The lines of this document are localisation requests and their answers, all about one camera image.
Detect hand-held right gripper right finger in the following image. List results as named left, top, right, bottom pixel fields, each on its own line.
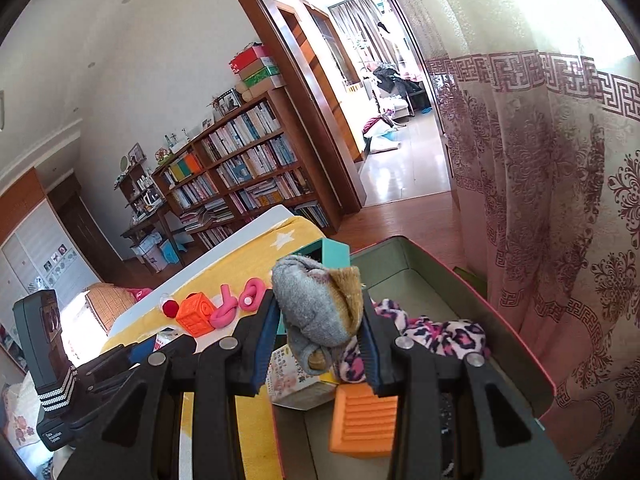
left=360, top=292, right=573, bottom=480

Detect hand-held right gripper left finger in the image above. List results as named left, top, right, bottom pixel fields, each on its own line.
left=60, top=290, right=283, bottom=480

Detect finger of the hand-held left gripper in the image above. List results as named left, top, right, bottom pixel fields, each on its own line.
left=75, top=334, right=197, bottom=411
left=80, top=339, right=158, bottom=378

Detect pink leopard print sock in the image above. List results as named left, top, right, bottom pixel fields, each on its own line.
left=375, top=299, right=492, bottom=357
left=339, top=336, right=373, bottom=385

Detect deep orange toy cube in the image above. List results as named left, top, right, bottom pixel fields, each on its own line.
left=175, top=292, right=218, bottom=338

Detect pink knotted sock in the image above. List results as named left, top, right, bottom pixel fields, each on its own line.
left=210, top=284, right=238, bottom=330
left=239, top=277, right=265, bottom=310

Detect yellow white medicine box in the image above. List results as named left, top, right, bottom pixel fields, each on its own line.
left=267, top=345, right=338, bottom=408

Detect grey sock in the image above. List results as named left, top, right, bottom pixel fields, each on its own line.
left=271, top=255, right=365, bottom=375

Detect light orange toy cube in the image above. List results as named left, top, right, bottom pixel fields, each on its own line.
left=328, top=384, right=401, bottom=458

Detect black fuzzy sock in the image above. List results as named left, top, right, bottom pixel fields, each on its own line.
left=439, top=392, right=470, bottom=443

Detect red green fabric storage container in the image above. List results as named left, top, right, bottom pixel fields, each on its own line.
left=272, top=235, right=556, bottom=480

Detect teal cardboard box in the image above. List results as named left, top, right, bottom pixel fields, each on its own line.
left=299, top=239, right=351, bottom=272

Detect green container lid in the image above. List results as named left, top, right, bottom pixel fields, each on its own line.
left=452, top=265, right=488, bottom=293

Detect orange woven pillow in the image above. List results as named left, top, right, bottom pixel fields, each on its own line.
left=82, top=282, right=138, bottom=335

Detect floral bedsheet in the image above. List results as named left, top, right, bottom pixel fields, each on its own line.
left=0, top=380, right=46, bottom=461

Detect white panel wardrobe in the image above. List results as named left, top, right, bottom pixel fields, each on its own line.
left=0, top=167, right=103, bottom=361

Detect blue bag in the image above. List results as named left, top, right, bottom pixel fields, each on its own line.
left=159, top=240, right=183, bottom=266

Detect white carton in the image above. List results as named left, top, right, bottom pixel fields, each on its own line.
left=131, top=237, right=166, bottom=273

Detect yellow white printed blanket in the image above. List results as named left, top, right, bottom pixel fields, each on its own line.
left=100, top=215, right=326, bottom=480

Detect dark wooden door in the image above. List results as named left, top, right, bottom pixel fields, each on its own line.
left=47, top=182, right=126, bottom=283

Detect wooden desk with hutch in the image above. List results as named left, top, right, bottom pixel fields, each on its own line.
left=114, top=157, right=181, bottom=266

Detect wooden bookshelf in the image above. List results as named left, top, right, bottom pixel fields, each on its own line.
left=152, top=87, right=333, bottom=251

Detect rows of books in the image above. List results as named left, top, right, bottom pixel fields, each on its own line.
left=160, top=102, right=328, bottom=248

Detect white cloth pile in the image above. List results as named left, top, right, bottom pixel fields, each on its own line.
left=362, top=115, right=403, bottom=153

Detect patterned pink curtain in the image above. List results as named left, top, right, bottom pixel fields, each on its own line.
left=375, top=0, right=640, bottom=480

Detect tan box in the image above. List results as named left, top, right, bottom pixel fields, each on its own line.
left=235, top=77, right=286, bottom=98

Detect pile of clothes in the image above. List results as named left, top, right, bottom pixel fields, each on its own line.
left=367, top=60, right=426, bottom=111

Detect red gift box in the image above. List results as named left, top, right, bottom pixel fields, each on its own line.
left=229, top=46, right=273, bottom=73

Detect grey window drape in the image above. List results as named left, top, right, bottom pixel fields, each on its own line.
left=330, top=0, right=396, bottom=68

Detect wooden door frame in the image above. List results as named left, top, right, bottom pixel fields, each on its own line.
left=227, top=0, right=381, bottom=216

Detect photo frame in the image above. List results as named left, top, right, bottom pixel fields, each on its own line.
left=215, top=89, right=242, bottom=116

